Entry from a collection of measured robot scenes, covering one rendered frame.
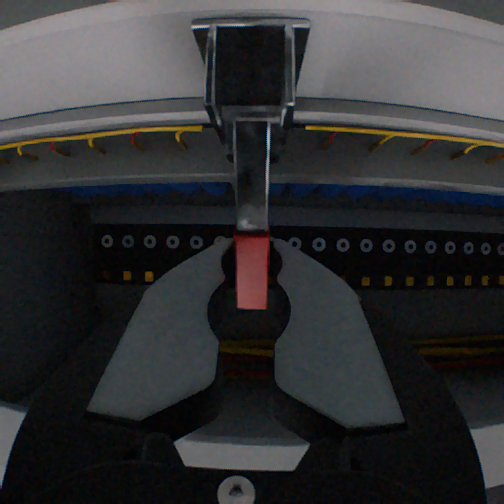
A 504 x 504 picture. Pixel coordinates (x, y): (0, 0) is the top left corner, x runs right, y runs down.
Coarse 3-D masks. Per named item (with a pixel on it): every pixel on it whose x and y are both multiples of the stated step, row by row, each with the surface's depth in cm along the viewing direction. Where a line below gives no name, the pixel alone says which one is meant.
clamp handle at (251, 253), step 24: (240, 144) 8; (264, 144) 8; (240, 168) 8; (264, 168) 8; (240, 192) 9; (264, 192) 9; (240, 216) 9; (264, 216) 9; (240, 240) 10; (264, 240) 10; (240, 264) 10; (264, 264) 10; (240, 288) 11; (264, 288) 11
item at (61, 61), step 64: (0, 0) 5; (64, 0) 5; (128, 0) 5; (192, 0) 5; (256, 0) 5; (320, 0) 5; (384, 0) 5; (448, 0) 5; (0, 64) 7; (64, 64) 7; (128, 64) 8; (192, 64) 8; (320, 64) 8; (384, 64) 8; (448, 64) 7; (384, 128) 13; (0, 192) 16
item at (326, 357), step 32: (288, 256) 10; (288, 288) 9; (320, 288) 9; (288, 320) 8; (320, 320) 8; (352, 320) 8; (288, 352) 7; (320, 352) 7; (352, 352) 7; (288, 384) 6; (320, 384) 6; (352, 384) 6; (384, 384) 6; (288, 416) 6; (320, 416) 6; (352, 416) 5; (384, 416) 5
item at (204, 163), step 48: (48, 144) 13; (96, 144) 13; (144, 144) 13; (192, 144) 13; (288, 144) 13; (336, 144) 13; (384, 144) 13; (432, 144) 12; (480, 144) 11; (480, 192) 14
